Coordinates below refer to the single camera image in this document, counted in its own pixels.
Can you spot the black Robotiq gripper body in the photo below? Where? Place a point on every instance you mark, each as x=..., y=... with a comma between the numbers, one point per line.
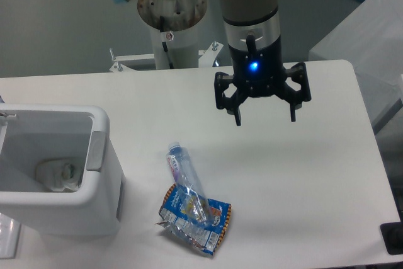
x=258, y=72

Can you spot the crushed clear plastic bottle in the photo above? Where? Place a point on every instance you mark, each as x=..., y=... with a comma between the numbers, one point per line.
x=189, y=187

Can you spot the blue snack wrapper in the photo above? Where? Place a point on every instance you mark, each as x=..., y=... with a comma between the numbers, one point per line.
x=206, y=239

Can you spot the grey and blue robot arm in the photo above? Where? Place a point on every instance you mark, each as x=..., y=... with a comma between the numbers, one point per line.
x=252, y=28

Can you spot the crumpled white trash piece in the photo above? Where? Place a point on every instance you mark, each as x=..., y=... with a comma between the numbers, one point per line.
x=59, y=175

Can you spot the white plastic trash can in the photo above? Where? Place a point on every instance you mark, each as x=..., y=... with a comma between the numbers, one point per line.
x=33, y=134

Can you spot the grey covered side table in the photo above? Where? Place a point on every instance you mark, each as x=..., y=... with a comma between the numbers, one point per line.
x=370, y=38

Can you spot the black device at table edge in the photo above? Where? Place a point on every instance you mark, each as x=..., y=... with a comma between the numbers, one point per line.
x=392, y=237

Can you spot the white pedestal foot frame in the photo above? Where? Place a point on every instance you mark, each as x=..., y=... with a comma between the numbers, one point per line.
x=206, y=58

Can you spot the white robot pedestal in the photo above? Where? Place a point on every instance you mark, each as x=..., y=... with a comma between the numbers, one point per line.
x=173, y=30

